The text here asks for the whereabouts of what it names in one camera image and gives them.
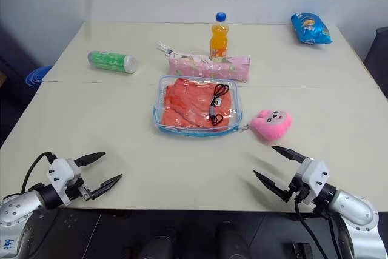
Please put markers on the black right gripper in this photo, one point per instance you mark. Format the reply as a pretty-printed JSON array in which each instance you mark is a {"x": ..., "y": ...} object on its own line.
[{"x": 298, "y": 190}]

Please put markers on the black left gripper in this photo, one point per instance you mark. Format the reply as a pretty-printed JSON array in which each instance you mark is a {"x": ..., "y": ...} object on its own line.
[{"x": 77, "y": 188}]

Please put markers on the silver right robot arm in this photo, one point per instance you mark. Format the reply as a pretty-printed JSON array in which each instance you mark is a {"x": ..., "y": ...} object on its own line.
[{"x": 354, "y": 210}]

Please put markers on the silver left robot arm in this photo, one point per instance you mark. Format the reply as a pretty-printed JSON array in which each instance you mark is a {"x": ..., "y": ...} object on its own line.
[{"x": 18, "y": 210}]

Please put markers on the clear pouch with orange cloth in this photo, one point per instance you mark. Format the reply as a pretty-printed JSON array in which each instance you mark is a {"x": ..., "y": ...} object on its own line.
[{"x": 197, "y": 130}]

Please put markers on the orange cloth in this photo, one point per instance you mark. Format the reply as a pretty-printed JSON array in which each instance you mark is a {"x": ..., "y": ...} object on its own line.
[{"x": 188, "y": 104}]

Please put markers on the blue chips bag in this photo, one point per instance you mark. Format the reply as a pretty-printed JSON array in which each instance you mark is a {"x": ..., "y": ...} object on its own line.
[{"x": 310, "y": 30}]

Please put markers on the green labelled clear bottle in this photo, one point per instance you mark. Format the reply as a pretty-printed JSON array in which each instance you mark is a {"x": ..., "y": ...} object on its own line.
[{"x": 110, "y": 61}]

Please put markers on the blue plastic stool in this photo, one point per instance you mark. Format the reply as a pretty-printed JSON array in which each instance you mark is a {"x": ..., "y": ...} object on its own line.
[{"x": 36, "y": 75}]

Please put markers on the pink floral pencil case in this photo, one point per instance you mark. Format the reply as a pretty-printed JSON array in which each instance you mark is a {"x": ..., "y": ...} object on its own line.
[{"x": 209, "y": 66}]

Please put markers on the white ribbon tag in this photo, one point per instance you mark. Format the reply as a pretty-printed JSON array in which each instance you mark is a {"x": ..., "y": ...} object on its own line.
[{"x": 165, "y": 49}]

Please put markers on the orange juice bottle blue cap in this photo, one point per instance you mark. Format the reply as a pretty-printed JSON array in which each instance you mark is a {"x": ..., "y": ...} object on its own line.
[{"x": 219, "y": 37}]

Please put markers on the dark chair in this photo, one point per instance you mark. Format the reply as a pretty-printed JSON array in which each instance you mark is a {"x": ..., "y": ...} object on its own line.
[{"x": 377, "y": 59}]

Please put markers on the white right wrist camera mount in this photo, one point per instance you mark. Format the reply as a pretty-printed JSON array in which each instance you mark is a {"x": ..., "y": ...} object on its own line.
[{"x": 313, "y": 174}]

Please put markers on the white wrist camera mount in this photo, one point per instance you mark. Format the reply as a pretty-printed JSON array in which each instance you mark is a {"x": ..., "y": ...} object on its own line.
[
  {"x": 313, "y": 174},
  {"x": 62, "y": 174}
]

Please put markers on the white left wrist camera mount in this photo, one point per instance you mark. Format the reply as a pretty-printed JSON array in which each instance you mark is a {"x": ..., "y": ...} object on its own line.
[{"x": 62, "y": 174}]

